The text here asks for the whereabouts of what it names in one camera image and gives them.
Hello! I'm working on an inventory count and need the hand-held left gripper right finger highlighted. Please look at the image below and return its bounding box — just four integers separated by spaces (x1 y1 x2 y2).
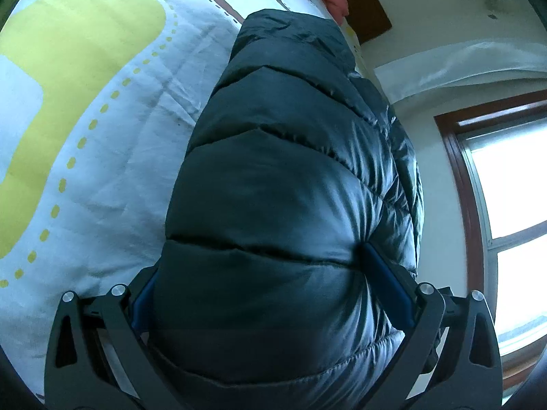
361 242 503 410

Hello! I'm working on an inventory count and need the bed with patterned white sheet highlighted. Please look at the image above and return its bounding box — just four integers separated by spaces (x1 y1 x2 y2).
0 0 387 399

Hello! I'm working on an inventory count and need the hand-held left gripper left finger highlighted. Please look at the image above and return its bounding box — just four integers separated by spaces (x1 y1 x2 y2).
44 266 186 410

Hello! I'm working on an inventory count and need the white curtain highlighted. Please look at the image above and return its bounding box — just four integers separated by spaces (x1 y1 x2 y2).
373 38 547 106

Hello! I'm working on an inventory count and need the brown wooden headboard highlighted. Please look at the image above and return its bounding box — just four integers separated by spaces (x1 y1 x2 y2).
327 0 393 44

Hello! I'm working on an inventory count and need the window with brown wooden frame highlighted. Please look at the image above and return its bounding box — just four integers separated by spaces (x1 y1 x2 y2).
433 90 547 390

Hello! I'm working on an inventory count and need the black puffer jacket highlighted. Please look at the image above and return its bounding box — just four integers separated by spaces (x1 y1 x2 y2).
149 9 425 395

